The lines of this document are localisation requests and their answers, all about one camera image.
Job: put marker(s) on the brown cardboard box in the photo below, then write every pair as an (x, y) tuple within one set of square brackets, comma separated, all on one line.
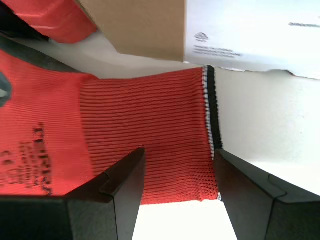
[(145, 27)]

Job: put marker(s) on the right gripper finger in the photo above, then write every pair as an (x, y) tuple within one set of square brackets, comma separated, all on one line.
[(270, 212), (100, 215)]

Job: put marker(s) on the red knit work glove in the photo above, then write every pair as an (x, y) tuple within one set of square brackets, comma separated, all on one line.
[(140, 112)]

